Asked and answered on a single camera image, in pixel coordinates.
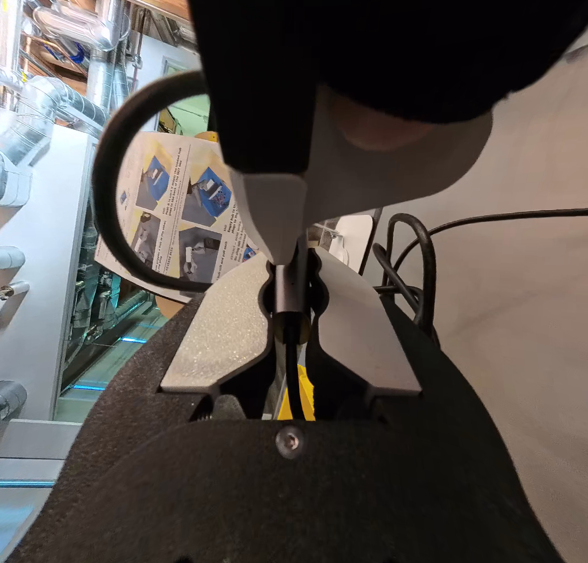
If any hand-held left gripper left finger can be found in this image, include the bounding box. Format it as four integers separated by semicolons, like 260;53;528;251
160;264;276;408

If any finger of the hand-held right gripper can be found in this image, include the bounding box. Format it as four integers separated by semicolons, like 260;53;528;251
230;170;308;266
301;83;494;233

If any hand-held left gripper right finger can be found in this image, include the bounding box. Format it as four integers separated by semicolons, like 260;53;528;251
305;248;422;396

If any dark usb connector with cable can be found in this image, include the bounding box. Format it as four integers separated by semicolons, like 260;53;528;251
273;244;311;421

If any yellow plastic bin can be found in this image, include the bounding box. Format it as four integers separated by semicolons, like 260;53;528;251
278;363;317;421

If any black-plug thin usb cable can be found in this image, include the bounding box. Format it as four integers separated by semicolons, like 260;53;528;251
393;208;588;274

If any thick black cable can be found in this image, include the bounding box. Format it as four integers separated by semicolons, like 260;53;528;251
91;70;438;341

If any white stand base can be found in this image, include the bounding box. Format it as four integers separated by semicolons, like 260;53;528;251
333;214;374;267

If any printed instruction sheet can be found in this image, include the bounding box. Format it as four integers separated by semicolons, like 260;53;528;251
94;131;265;304

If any metal air duct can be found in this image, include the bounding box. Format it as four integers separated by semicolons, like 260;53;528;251
0;0;138;205

